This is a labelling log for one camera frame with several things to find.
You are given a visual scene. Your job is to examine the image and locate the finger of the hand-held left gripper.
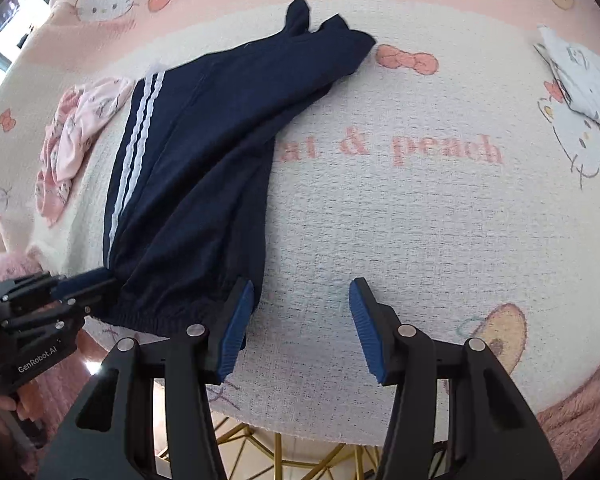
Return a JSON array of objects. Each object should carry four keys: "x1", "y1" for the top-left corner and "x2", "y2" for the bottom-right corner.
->
[
  {"x1": 0, "y1": 266, "x2": 119, "y2": 308},
  {"x1": 1, "y1": 285, "x2": 122, "y2": 337}
]

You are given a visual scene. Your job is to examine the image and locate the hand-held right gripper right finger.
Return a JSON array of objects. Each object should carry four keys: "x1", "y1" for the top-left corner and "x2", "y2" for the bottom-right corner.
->
[{"x1": 348, "y1": 277, "x2": 563, "y2": 480}]

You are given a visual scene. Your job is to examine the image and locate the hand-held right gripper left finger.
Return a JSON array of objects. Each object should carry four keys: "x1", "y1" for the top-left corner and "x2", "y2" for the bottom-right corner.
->
[{"x1": 37, "y1": 277, "x2": 257, "y2": 480}]

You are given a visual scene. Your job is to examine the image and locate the navy pants with white stripes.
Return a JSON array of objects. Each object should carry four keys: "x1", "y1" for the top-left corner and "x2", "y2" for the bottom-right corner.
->
[{"x1": 102, "y1": 0, "x2": 378, "y2": 338}]

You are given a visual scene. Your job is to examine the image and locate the pink cartoon cat printed blanket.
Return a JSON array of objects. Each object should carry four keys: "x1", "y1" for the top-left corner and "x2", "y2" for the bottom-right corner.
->
[{"x1": 0, "y1": 0, "x2": 600, "y2": 446}]

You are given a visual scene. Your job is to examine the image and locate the pink printed pajama garment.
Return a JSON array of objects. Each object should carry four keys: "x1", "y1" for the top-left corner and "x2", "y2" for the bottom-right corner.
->
[{"x1": 35, "y1": 77, "x2": 133, "y2": 226}]

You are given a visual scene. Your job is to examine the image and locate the person's pink fleece clothing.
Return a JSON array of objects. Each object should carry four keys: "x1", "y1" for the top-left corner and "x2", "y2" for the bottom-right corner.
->
[{"x1": 0, "y1": 255, "x2": 600, "y2": 476}]

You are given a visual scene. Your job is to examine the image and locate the white printed garment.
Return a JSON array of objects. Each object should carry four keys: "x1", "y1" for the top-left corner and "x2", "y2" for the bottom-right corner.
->
[{"x1": 532, "y1": 25, "x2": 600, "y2": 133}]

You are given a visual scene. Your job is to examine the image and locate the gold metal table frame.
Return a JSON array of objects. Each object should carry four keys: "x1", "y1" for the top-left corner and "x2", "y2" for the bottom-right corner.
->
[{"x1": 212, "y1": 420, "x2": 386, "y2": 480}]

